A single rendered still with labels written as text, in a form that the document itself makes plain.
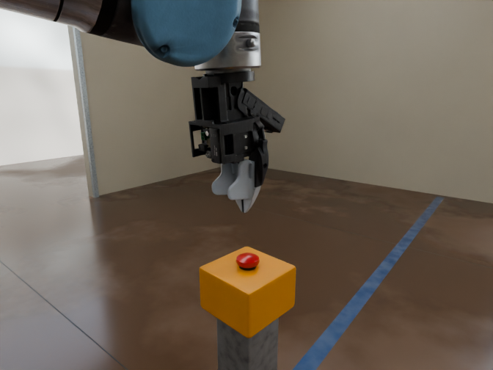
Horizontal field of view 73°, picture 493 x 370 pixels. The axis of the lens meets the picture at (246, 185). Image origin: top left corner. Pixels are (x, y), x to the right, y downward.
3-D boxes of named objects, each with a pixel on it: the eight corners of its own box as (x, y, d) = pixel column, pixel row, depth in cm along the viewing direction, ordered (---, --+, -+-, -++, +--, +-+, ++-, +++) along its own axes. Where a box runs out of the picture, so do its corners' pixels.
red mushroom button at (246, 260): (264, 266, 57) (264, 255, 56) (248, 274, 54) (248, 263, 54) (247, 258, 60) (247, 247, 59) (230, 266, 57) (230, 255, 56)
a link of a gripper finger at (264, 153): (239, 183, 52) (235, 128, 49) (247, 180, 53) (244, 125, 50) (261, 190, 49) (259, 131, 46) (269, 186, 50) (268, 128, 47)
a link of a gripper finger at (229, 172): (209, 216, 53) (203, 159, 50) (237, 204, 57) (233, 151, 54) (221, 221, 51) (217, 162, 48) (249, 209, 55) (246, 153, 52)
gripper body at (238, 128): (191, 161, 49) (182, 75, 45) (234, 150, 55) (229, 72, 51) (225, 169, 44) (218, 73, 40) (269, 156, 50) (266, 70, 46)
